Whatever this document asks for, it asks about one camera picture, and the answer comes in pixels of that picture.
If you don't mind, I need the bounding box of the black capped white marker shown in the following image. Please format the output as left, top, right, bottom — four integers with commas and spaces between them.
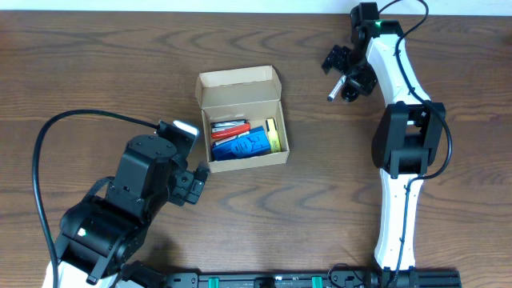
327, 75, 346, 102

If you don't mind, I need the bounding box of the black cone glue bottle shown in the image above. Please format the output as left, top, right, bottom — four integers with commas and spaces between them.
341, 85, 359, 102

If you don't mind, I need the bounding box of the blue capped white marker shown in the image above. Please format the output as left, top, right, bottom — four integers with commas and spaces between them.
212, 131, 250, 147

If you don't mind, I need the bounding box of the red and black utility knife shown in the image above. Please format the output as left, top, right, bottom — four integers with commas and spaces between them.
210, 119, 250, 139

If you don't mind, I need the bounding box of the brown cardboard box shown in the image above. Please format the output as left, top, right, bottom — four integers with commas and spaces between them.
195, 66, 290, 173

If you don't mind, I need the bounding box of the yellow highlighter pen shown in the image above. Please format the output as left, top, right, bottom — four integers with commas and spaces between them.
266, 118, 282, 153

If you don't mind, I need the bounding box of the blue plastic case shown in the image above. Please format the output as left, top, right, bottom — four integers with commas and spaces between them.
212, 126, 270, 161

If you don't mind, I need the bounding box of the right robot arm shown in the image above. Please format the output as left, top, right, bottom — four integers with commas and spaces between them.
322, 2, 453, 281

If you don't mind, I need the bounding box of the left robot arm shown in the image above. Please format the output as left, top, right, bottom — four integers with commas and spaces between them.
43, 131, 208, 287

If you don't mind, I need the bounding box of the left black cable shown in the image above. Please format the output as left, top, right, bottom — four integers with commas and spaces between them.
31, 109, 161, 288

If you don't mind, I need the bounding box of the black cable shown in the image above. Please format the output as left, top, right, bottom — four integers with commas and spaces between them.
327, 0, 454, 288
31, 109, 161, 288

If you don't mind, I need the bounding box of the right black cable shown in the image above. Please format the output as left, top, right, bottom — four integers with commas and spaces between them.
327, 0, 454, 288

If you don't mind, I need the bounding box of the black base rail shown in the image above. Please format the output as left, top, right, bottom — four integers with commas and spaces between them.
119, 270, 463, 288

